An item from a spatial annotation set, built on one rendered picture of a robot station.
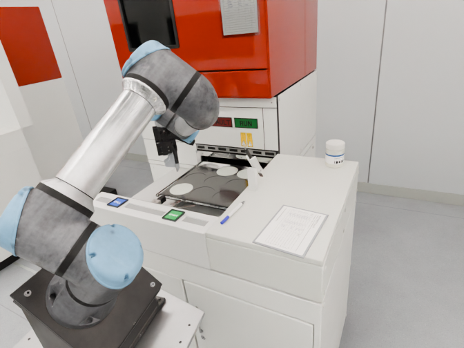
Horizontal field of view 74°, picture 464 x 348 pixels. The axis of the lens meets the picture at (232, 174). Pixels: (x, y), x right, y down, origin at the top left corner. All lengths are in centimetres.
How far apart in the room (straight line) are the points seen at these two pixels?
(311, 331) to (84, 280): 64
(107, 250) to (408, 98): 250
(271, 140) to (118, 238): 92
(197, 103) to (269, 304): 62
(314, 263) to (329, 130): 218
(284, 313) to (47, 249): 66
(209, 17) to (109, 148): 84
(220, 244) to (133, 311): 29
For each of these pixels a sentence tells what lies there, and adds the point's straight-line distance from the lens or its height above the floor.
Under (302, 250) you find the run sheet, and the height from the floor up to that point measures 97.
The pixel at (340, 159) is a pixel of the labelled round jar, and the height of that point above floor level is 100.
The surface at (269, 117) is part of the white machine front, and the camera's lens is 137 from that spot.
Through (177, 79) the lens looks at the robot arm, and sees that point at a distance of 74.
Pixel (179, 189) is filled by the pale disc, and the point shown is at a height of 90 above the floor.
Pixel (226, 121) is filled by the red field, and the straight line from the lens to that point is 147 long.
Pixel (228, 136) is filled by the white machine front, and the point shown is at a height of 103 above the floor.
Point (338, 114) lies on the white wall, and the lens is 286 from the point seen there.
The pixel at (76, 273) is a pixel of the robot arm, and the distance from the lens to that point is 66.
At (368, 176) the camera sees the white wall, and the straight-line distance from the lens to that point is 303.
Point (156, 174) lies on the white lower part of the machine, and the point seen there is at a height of 75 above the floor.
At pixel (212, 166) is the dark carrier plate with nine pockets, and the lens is 151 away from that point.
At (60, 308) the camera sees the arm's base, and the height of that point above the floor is 102.
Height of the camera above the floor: 151
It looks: 26 degrees down
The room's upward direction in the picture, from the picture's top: 6 degrees counter-clockwise
